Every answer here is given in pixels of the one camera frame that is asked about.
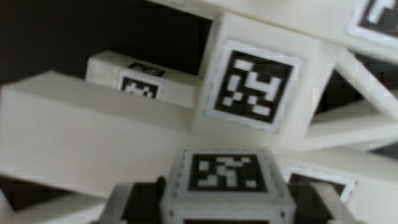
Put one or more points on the white chair leg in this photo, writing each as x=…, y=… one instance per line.
x=143, y=78

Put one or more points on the white chair back frame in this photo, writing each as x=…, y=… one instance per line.
x=290, y=99

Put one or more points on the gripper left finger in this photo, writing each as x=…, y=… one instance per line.
x=132, y=206

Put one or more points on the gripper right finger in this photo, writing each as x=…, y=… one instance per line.
x=317, y=196

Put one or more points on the white small cube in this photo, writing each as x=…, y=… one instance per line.
x=226, y=189

